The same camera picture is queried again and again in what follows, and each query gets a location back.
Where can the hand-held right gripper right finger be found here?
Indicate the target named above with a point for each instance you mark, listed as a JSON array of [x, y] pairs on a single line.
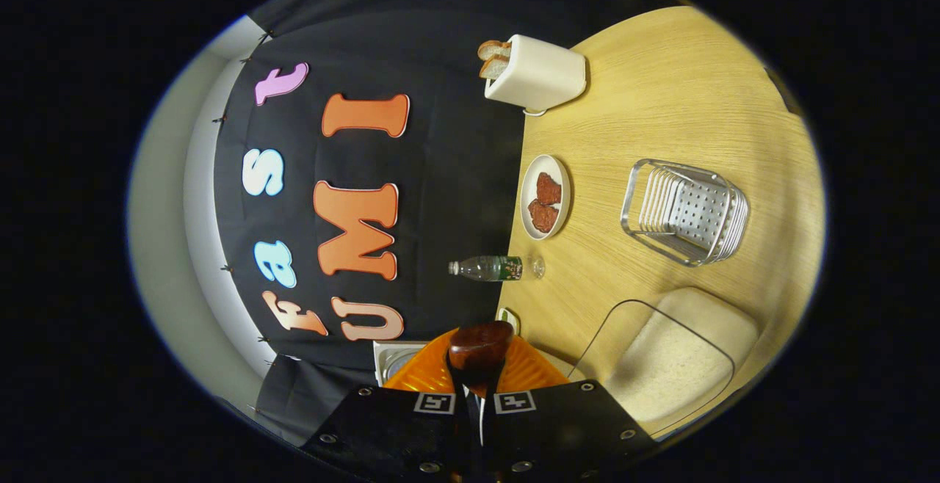
[[565, 424]]

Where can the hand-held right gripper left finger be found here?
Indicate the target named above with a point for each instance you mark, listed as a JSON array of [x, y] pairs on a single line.
[[396, 424]]

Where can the white rice cooker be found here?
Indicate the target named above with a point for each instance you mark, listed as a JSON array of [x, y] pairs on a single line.
[[385, 362]]

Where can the brown wooden spoon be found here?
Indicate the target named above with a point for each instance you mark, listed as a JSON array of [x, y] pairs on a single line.
[[481, 347]]

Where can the white rice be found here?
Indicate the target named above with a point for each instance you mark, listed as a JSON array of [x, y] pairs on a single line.
[[675, 373]]

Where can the small white sauce dish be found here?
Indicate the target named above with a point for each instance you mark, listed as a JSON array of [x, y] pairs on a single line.
[[508, 319]]

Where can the clear plastic water bottle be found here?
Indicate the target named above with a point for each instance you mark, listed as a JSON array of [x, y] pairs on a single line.
[[499, 269]]

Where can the brown meat piece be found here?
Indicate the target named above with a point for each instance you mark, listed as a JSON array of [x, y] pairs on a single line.
[[548, 188], [543, 216]]

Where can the white oval plate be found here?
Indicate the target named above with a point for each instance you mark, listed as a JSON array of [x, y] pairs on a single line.
[[527, 189]]

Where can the white toaster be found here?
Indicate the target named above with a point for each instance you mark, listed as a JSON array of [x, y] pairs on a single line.
[[540, 75]]

